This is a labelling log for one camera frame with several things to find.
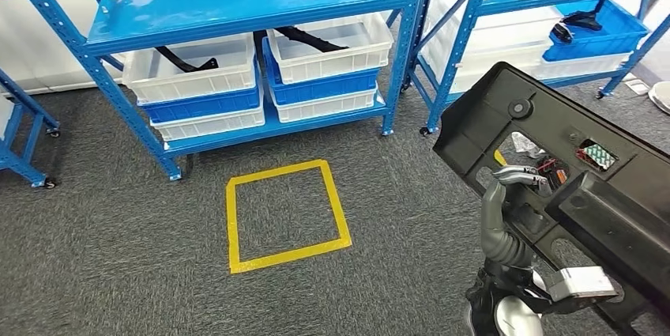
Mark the blue plastic bin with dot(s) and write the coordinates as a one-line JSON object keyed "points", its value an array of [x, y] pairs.
{"points": [[324, 90], [204, 106], [623, 30]]}

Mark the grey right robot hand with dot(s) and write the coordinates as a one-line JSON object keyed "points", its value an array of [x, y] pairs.
{"points": [[492, 218]]}

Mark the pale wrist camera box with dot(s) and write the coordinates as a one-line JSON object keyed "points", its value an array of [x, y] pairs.
{"points": [[581, 281]]}

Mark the black plastic plate bracket part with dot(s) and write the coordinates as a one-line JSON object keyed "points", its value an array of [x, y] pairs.
{"points": [[612, 218]]}

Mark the large white plastic bin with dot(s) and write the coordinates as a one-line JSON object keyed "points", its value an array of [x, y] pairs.
{"points": [[487, 40]]}

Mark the black moulded part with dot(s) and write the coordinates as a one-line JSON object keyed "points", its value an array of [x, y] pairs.
{"points": [[581, 20]]}

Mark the black curved trim part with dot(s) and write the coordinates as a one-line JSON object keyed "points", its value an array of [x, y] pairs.
{"points": [[309, 39], [180, 64]]}

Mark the white car body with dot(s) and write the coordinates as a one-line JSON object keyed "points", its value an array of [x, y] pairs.
{"points": [[31, 45]]}

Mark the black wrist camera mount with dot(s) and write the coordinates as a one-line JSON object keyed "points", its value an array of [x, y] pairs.
{"points": [[576, 306]]}

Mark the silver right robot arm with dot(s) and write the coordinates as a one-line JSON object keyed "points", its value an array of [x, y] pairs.
{"points": [[515, 318]]}

